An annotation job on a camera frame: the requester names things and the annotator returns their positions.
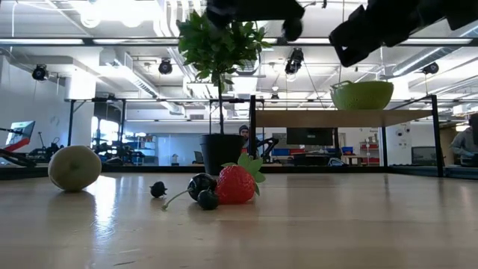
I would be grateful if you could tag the green plastic colander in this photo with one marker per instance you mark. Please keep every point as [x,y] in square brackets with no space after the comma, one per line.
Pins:
[361,96]

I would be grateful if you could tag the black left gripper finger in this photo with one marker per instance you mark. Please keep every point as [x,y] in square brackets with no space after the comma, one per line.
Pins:
[280,10]

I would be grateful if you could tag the black background robot arm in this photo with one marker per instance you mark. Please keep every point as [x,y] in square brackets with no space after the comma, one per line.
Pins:
[268,145]

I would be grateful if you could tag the green plant in black pot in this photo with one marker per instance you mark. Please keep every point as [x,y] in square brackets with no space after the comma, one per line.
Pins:
[220,45]

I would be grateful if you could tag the tilted computer monitor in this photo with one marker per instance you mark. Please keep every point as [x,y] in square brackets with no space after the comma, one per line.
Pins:
[21,132]

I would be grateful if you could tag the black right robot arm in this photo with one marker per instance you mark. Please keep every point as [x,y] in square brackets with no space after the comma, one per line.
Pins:
[455,11]

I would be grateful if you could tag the large red strawberry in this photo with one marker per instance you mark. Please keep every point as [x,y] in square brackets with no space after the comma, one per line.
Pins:
[235,187]

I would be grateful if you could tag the person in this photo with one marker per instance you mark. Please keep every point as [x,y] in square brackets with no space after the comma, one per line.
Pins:
[244,131]
[463,143]

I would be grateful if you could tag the wooden shelf with black legs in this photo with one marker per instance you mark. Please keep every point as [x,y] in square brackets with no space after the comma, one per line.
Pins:
[336,118]

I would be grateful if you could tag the black overhead beam with lights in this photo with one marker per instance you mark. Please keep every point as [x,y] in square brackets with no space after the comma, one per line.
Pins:
[112,42]

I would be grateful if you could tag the black ceiling camera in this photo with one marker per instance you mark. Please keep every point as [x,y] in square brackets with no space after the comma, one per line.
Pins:
[165,66]
[39,72]
[431,68]
[295,60]

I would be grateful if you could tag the green-brown kiwi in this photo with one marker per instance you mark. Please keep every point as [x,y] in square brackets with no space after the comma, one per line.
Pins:
[74,168]

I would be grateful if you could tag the dark monitor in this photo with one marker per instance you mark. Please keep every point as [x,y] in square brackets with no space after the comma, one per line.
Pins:
[424,155]

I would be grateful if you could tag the dark blueberry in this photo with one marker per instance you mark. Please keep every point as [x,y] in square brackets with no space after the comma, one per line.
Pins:
[207,200]
[158,190]

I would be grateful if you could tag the black wall screen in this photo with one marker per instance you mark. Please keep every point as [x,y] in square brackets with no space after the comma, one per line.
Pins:
[310,136]

